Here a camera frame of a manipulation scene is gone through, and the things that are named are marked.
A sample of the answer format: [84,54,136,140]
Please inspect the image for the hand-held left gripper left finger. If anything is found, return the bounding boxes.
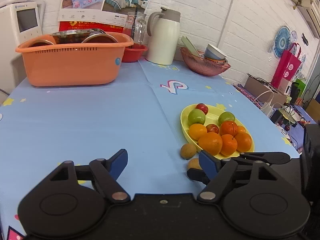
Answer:
[45,149,131,203]

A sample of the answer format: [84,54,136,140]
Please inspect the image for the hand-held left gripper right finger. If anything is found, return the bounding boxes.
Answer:
[197,151,279,202]

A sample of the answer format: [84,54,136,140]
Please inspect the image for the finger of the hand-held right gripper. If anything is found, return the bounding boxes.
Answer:
[187,168,212,184]
[239,151,292,165]

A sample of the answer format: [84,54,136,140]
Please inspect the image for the brown longan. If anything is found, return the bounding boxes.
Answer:
[187,158,203,170]
[180,143,197,159]

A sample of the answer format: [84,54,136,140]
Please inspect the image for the large orange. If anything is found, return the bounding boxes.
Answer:
[234,132,252,152]
[198,132,223,156]

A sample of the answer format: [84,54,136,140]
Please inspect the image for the small yellow-orange citrus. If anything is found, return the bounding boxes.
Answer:
[189,123,208,141]

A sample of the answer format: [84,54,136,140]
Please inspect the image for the tangerine with stem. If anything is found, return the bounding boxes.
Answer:
[219,121,239,137]

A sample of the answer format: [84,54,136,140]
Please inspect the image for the green apple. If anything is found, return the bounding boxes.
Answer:
[188,109,206,125]

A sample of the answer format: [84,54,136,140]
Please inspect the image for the yellow plastic plate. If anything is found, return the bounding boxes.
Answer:
[180,104,255,160]

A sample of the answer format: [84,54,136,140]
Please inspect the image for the green-red mango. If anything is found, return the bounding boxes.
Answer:
[218,112,236,127]

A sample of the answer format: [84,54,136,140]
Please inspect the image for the blue star-print tablecloth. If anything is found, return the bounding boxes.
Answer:
[0,60,300,240]

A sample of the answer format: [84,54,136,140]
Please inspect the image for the white power adapter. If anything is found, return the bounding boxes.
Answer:
[260,103,274,117]

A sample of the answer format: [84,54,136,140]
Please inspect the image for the black speaker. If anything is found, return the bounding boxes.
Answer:
[290,82,300,103]

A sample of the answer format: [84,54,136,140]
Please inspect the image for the green bag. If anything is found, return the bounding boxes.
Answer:
[295,79,308,98]

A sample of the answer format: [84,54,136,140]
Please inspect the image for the cardboard box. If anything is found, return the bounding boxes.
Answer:
[244,74,288,102]

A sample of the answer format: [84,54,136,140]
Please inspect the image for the pink gift bag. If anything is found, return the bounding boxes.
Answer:
[271,42,302,89]

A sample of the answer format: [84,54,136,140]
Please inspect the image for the pink glass bowl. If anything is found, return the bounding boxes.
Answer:
[180,47,231,77]

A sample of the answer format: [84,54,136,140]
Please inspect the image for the orange plastic basket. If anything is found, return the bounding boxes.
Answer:
[15,32,134,87]

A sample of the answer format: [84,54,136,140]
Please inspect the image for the red plastic bowl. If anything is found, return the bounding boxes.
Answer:
[122,42,148,63]

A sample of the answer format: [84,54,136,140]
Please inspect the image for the blue-white ceramic bowl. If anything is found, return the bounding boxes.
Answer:
[204,43,227,61]

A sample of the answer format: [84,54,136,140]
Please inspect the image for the pale green dish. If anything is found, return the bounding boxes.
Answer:
[180,35,202,58]

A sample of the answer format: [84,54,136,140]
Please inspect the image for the steel bowl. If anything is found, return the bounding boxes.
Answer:
[49,29,93,45]
[27,38,55,47]
[81,29,118,43]

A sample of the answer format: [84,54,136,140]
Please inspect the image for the white thermos jug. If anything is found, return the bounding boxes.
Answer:
[146,7,181,65]

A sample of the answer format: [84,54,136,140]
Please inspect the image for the clear drinking glass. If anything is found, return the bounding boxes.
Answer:
[124,12,137,37]
[134,12,147,46]

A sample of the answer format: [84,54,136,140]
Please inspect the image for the white appliance with screen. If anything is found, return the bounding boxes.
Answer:
[0,1,45,98]

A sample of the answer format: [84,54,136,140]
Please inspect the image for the white air conditioner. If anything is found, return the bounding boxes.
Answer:
[295,0,320,38]

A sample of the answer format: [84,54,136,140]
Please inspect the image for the white charger cable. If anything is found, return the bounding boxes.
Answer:
[252,90,275,110]

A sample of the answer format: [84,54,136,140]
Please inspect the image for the blue round wall fan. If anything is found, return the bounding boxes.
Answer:
[270,26,292,58]

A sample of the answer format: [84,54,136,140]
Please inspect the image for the wall calendar poster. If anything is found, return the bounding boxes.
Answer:
[58,0,158,34]

